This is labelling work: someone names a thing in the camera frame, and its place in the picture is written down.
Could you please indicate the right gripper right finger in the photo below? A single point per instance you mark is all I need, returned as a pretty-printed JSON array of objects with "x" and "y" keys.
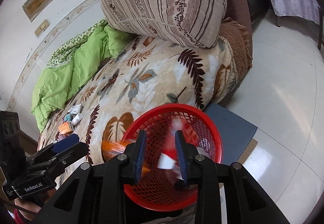
[{"x": 246, "y": 201}]

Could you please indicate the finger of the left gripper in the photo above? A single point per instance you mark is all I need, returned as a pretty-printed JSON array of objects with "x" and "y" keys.
[
  {"x": 65, "y": 143},
  {"x": 71, "y": 155}
]

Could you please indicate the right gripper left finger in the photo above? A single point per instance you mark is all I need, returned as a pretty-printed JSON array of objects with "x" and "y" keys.
[{"x": 95, "y": 194}]

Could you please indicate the orange ointment box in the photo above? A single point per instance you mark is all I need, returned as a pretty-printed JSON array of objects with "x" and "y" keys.
[{"x": 66, "y": 128}]

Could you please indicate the orange snack bag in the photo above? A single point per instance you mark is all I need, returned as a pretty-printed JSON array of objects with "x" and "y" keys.
[{"x": 119, "y": 147}]

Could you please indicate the teal cartoon packet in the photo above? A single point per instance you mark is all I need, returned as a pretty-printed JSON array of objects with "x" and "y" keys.
[{"x": 68, "y": 118}]

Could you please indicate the white tablet box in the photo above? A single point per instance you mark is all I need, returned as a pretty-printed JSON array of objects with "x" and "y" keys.
[{"x": 75, "y": 109}]

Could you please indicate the red mesh trash basket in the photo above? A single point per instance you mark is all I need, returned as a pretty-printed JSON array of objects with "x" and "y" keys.
[{"x": 160, "y": 187}]

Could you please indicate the person left hand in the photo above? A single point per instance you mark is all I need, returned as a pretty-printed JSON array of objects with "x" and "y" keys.
[{"x": 30, "y": 208}]

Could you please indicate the grey floor mat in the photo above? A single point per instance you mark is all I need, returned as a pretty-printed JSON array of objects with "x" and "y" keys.
[{"x": 236, "y": 134}]

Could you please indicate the green quilt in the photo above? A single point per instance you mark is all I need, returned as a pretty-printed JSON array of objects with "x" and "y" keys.
[{"x": 72, "y": 65}]

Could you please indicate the striped beige pillow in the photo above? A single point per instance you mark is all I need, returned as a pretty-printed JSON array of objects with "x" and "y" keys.
[{"x": 190, "y": 23}]

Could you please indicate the beige wall switch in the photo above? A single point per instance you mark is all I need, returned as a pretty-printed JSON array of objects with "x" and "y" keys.
[{"x": 41, "y": 28}]

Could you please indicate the wall plaque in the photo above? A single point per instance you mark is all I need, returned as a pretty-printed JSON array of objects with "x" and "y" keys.
[{"x": 33, "y": 7}]

